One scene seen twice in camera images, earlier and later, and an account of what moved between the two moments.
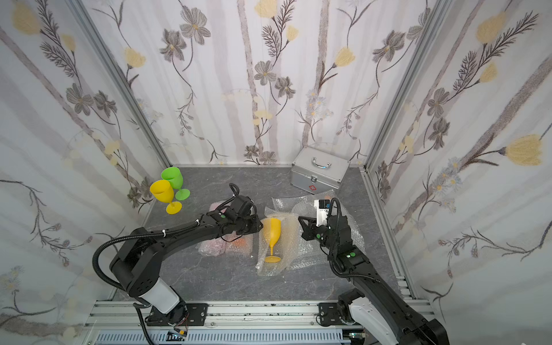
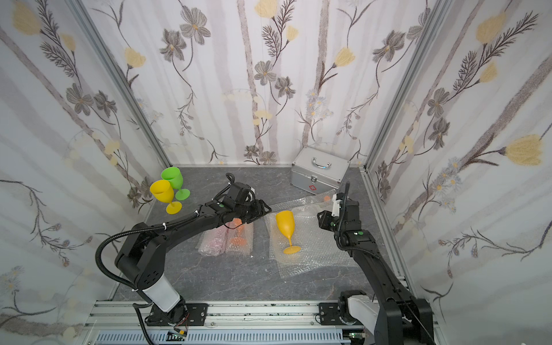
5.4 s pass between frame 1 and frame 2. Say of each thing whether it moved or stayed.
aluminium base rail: stayed
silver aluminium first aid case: stayed
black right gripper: moved
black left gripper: moved
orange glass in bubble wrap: stayed
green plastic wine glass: stayed
